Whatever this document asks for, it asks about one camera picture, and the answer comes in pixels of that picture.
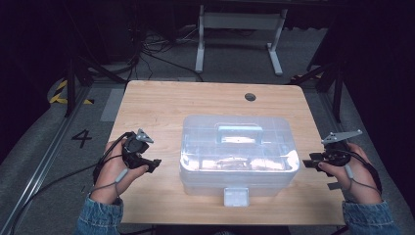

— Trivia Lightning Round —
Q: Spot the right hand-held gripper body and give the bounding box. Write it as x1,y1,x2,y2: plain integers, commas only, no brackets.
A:
317,129,364,167

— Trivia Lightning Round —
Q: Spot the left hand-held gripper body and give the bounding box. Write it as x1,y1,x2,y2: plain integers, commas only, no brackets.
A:
121,127,155,170

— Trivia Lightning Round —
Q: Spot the clear plastic storage box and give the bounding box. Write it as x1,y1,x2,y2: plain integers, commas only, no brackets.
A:
179,114,300,208

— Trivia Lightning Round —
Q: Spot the person's left hand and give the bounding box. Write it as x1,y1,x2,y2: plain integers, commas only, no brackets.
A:
91,139,150,206

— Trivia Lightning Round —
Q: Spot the person's right hand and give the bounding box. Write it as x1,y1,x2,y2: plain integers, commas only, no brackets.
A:
317,142,383,206

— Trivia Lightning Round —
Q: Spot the black tripod stand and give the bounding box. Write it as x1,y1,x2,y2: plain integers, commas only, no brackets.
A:
63,54,129,118
289,61,347,124

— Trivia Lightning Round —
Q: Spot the yellow black hazard tape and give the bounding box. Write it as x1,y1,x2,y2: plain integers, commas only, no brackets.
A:
48,79,96,106

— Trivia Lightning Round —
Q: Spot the grey right wrist strap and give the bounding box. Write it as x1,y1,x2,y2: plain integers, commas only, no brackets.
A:
345,164,382,194

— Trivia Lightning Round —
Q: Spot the grey wrist strap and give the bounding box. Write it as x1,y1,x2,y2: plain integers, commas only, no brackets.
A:
90,167,130,198
345,164,382,194

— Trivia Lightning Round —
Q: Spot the grey left wrist strap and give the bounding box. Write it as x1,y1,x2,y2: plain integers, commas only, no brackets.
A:
90,167,130,198

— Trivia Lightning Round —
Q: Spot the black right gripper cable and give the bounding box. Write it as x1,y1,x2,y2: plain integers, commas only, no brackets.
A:
342,149,384,196

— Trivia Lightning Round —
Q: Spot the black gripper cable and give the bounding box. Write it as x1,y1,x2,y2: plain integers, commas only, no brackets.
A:
342,149,384,196
9,130,136,235

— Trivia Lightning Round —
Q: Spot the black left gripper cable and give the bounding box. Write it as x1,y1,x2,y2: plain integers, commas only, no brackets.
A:
9,130,136,235

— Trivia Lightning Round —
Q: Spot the metal floor rail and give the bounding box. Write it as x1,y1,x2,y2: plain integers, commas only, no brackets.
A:
0,83,96,235

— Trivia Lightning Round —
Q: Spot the bundle of black floor cables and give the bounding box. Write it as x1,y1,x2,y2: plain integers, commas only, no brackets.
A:
126,28,205,83

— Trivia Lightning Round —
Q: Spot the white metal stand frame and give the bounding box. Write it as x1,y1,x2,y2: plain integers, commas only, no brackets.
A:
194,4,289,77

